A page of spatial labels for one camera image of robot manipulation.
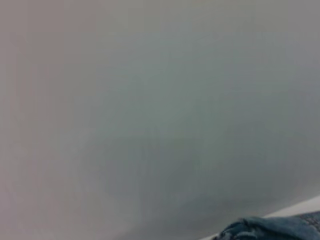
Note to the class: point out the blue denim shorts with cartoon print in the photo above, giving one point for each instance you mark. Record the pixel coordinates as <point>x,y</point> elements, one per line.
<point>270,228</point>

